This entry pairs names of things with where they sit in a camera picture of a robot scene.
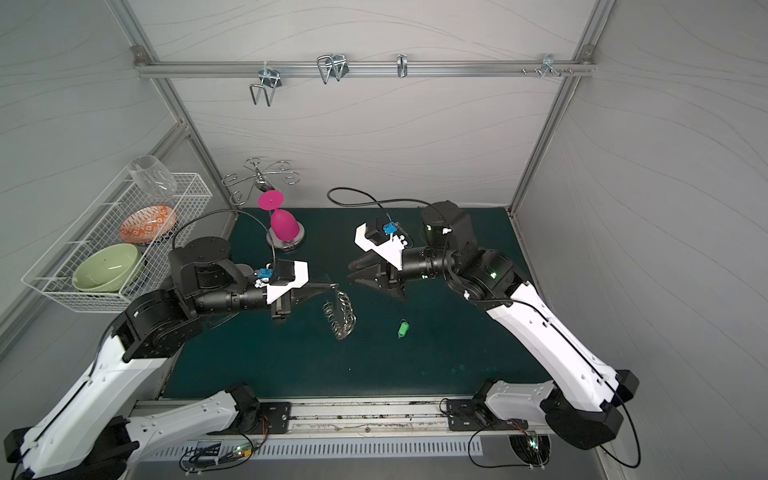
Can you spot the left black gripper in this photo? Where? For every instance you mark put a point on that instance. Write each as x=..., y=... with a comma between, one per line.
x=282, y=301

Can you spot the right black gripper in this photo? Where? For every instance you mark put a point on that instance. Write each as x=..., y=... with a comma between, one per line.
x=387, y=273

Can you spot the green key tag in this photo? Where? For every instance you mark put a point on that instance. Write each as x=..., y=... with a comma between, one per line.
x=403, y=329

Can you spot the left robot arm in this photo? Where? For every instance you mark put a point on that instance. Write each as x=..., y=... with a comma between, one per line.
x=86, y=437

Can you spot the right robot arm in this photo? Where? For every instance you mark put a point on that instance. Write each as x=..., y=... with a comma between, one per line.
x=584, y=400

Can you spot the green table mat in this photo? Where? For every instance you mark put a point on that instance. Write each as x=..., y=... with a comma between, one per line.
x=451, y=347

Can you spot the pink wine glass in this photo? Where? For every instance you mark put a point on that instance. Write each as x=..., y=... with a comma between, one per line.
x=283, y=224

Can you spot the metal glass rack stand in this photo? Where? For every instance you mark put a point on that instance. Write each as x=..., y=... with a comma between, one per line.
x=260, y=179

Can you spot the orange patterned bowl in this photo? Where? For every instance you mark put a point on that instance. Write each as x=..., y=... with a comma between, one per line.
x=148, y=224

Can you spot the vent grille strip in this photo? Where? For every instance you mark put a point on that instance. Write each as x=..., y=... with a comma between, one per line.
x=353, y=448

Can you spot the green bowl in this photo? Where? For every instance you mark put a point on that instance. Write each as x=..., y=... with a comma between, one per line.
x=109, y=269

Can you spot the clear glass cup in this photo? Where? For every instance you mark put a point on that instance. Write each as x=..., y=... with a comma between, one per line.
x=152, y=177

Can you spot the loop metal hook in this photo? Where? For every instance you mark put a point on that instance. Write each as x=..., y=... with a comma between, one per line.
x=332, y=66

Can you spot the small flat metal hook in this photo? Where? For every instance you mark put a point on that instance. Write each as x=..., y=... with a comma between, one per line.
x=402, y=65

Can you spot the double prong metal hook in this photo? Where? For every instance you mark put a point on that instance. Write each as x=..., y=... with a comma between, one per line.
x=264, y=89

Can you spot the round floor fan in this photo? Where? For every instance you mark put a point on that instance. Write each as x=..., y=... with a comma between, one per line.
x=532, y=449

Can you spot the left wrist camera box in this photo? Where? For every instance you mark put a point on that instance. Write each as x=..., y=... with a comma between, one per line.
x=282, y=277

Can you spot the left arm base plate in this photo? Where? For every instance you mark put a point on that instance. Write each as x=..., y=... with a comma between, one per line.
x=272, y=418

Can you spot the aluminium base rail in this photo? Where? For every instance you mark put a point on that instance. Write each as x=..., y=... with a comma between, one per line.
x=365, y=417

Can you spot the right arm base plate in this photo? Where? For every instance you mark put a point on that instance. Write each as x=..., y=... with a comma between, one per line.
x=463, y=416

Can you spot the white wire basket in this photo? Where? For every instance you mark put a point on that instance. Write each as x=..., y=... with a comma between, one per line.
x=98, y=227

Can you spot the right metal hook bracket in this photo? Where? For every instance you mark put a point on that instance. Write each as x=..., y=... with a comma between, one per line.
x=547, y=68

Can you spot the aluminium cross rail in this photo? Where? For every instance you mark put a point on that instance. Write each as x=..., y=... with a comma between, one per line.
x=357, y=69

